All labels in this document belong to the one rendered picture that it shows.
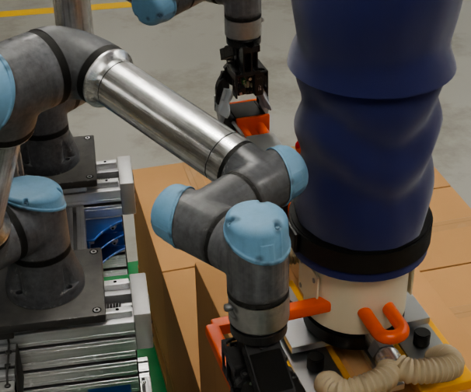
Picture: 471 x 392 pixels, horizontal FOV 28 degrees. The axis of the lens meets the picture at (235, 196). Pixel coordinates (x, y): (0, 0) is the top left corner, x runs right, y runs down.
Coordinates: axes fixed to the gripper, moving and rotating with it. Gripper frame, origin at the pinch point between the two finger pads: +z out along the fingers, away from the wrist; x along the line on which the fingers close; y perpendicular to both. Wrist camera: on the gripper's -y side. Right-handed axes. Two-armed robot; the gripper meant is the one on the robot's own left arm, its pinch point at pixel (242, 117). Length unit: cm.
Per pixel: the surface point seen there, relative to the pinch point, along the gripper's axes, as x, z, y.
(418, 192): 5, -21, 69
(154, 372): -15, 122, -57
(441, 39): 6, -46, 69
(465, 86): 191, 126, -214
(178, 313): -13, 67, -19
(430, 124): 7, -32, 68
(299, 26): -11, -47, 61
